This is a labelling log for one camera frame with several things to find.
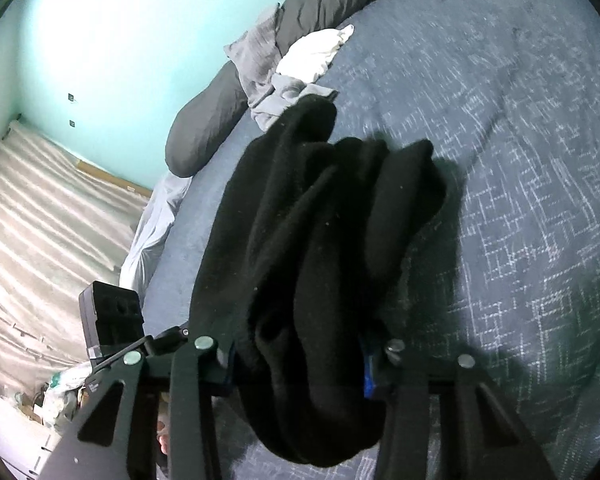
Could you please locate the black sweater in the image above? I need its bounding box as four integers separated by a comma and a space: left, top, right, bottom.
189, 96, 445, 467

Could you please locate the person's left hand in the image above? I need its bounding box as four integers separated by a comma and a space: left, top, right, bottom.
157, 392, 170, 456

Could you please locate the colourful clutter on floor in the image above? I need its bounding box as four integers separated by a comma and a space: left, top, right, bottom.
10, 361, 92, 434

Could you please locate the striped beige curtain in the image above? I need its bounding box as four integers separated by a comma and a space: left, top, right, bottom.
0, 120, 147, 394

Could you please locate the light grey bed sheet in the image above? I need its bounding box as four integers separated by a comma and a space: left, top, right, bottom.
119, 171, 192, 304

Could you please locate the grey crumpled garment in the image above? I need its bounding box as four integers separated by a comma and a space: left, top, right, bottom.
224, 3, 337, 132

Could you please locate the white rolled garment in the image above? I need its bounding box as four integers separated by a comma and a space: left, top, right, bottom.
276, 24, 355, 84

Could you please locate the blue patterned bed cover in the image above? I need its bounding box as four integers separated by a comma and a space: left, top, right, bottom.
140, 0, 600, 480

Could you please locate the dark grey long pillow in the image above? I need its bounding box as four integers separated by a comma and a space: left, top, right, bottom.
166, 0, 374, 178

